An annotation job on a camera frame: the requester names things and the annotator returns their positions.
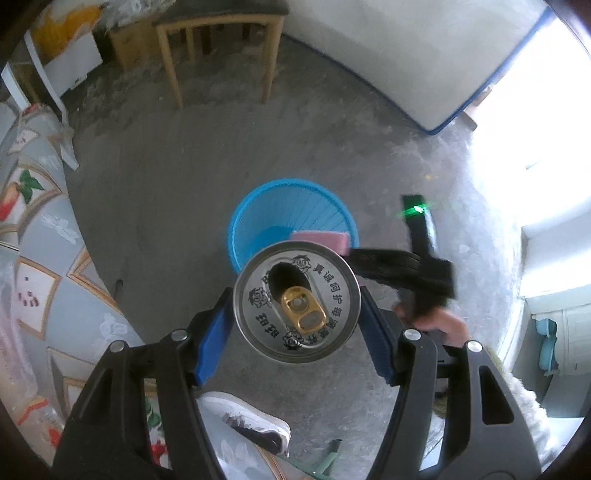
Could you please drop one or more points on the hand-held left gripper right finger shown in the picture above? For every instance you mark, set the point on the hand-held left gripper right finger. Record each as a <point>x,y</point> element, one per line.
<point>376,341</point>

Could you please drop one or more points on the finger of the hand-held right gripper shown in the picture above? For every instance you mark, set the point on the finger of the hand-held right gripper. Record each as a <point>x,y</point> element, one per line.
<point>383,265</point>

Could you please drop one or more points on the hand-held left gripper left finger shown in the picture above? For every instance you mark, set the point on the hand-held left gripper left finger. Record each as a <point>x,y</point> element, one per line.
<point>214,337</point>

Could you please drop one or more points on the silver top drink can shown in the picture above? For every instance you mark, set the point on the silver top drink can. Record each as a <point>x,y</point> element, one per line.
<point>263,332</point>

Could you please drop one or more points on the pink sponge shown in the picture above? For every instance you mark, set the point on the pink sponge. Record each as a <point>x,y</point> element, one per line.
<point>323,240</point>

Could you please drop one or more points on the blue plastic basket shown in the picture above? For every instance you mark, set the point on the blue plastic basket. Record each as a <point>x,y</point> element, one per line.
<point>286,207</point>

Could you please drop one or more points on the person's right hand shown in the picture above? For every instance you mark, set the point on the person's right hand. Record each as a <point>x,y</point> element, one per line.
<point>445,325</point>

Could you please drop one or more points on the white sneaker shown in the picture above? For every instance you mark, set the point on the white sneaker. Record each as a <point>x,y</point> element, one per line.
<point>249,415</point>

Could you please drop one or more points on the pale green bar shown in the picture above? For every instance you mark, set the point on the pale green bar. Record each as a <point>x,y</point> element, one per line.
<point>330,457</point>

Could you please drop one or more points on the light blue plastic item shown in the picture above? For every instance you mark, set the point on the light blue plastic item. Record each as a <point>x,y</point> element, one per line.
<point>547,341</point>

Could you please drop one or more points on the white cabinet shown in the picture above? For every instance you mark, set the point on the white cabinet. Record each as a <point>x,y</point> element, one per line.
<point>568,286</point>

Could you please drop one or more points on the fruit print tablecloth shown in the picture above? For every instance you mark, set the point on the fruit print tablecloth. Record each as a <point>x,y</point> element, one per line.
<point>46,207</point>

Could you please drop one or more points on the white mattress blue edge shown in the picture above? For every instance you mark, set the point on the white mattress blue edge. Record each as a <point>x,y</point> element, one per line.
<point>415,46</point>

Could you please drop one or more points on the wooden chair dark seat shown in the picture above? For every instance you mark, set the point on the wooden chair dark seat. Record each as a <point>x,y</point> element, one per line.
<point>217,18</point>

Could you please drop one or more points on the brown cardboard box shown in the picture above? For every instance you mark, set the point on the brown cardboard box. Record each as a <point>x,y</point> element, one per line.
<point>131,46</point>

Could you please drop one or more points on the white desk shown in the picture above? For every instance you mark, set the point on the white desk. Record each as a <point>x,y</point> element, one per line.
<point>46,78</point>

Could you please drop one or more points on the white box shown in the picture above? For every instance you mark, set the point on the white box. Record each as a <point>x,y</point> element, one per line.
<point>74,60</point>

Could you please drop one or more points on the white plastic bags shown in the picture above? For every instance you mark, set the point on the white plastic bags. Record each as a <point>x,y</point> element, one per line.
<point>124,11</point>

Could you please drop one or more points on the yellow plastic bag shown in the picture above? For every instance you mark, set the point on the yellow plastic bag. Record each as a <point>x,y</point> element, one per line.
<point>69,18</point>

